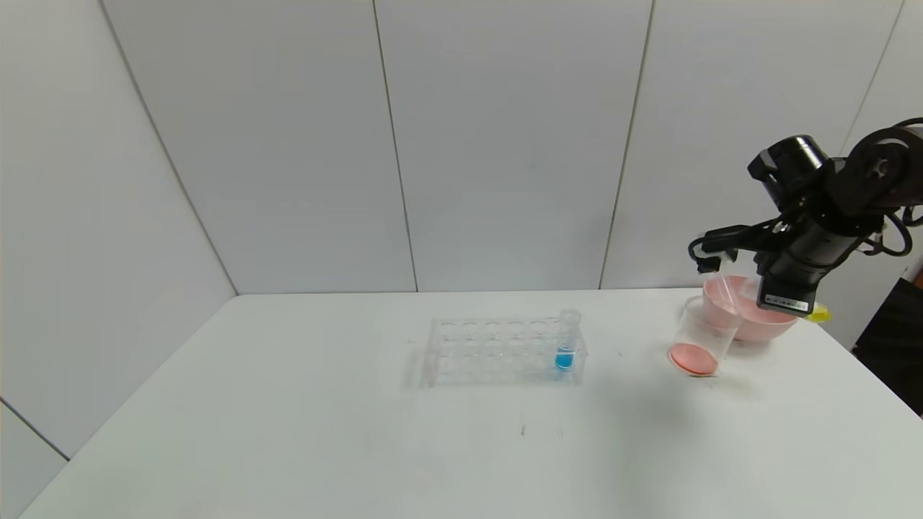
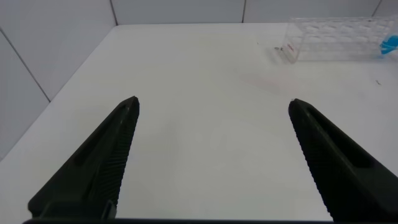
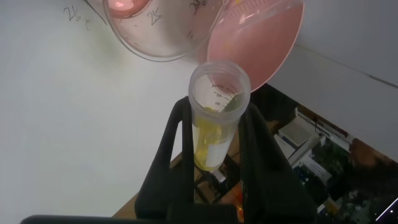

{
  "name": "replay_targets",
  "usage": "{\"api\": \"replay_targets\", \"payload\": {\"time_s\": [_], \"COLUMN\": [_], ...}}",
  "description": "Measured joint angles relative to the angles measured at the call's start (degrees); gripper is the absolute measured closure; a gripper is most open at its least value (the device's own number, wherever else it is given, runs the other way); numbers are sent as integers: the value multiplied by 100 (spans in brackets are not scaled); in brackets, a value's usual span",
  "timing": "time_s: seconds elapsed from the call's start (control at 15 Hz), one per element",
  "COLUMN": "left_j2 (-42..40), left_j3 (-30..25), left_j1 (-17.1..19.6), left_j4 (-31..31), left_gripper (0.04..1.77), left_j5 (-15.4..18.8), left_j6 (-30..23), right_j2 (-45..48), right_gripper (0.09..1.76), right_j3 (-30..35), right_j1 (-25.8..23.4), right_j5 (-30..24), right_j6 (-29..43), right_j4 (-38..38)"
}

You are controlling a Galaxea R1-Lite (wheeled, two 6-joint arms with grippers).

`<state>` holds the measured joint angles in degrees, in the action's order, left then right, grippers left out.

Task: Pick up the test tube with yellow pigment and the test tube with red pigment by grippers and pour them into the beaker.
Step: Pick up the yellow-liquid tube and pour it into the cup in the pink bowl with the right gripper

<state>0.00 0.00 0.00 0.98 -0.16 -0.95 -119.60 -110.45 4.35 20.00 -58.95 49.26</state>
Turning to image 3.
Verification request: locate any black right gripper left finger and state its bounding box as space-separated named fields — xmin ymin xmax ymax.
xmin=134 ymin=96 xmax=195 ymax=218

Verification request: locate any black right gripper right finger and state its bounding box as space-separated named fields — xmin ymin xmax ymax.
xmin=238 ymin=102 xmax=318 ymax=224

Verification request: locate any test tube with yellow pigment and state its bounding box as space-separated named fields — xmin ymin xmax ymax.
xmin=188 ymin=60 xmax=252 ymax=172

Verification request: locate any clear glass beaker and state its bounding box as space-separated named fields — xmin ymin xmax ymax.
xmin=102 ymin=0 xmax=233 ymax=62

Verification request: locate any pink plastic bowl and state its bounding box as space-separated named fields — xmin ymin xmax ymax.
xmin=198 ymin=0 xmax=305 ymax=93

